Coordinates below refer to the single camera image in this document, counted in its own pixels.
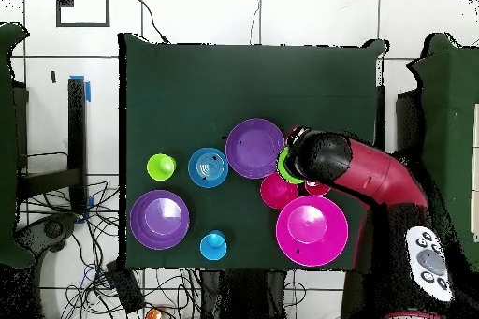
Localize green ribbed bowl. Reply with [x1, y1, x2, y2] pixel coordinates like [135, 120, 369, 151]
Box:
[276, 146, 306, 185]

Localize large pink bowl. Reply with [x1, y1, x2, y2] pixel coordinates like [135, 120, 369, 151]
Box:
[275, 195, 350, 268]

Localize purple bowl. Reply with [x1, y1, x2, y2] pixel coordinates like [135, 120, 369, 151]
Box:
[225, 117, 286, 180]
[129, 189, 191, 251]

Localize blue bowl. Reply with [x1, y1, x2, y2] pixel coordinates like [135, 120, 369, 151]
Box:
[187, 147, 230, 189]

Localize red bowl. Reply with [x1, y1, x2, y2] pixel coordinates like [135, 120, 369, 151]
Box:
[259, 171, 299, 210]

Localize dark green table cloth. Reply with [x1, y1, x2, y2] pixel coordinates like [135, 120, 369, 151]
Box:
[117, 32, 386, 275]

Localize green cup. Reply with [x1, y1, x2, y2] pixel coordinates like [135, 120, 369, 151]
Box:
[146, 152, 178, 182]

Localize red cup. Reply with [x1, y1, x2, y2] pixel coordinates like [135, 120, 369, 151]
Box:
[304, 180, 331, 196]

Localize blue cup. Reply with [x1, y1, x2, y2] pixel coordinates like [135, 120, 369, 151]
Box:
[199, 229, 228, 261]

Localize blue tape strip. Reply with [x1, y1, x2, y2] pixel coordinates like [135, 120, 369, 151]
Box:
[68, 74, 92, 103]

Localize black power box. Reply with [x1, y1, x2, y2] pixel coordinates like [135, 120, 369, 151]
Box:
[104, 261, 146, 314]

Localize black office chair base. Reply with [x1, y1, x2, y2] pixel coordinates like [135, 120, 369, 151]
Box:
[14, 212, 80, 256]

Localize green covered side table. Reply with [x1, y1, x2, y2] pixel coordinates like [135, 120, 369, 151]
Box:
[0, 22, 36, 269]
[407, 32, 479, 275]

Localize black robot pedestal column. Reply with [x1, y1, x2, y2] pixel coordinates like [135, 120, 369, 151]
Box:
[199, 269, 289, 319]

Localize thin dark floor cable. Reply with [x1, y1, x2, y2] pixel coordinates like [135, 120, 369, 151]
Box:
[249, 0, 262, 45]

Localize black metal stand frame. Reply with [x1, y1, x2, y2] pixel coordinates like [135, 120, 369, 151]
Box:
[374, 85, 387, 150]
[16, 78, 88, 215]

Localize tangled floor cables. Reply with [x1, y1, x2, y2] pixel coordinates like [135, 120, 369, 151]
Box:
[18, 180, 199, 319]

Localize black floor cable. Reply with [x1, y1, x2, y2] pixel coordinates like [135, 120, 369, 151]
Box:
[133, 0, 170, 44]

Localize black square floor frame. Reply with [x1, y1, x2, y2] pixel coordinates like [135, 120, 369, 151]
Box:
[55, 0, 111, 28]

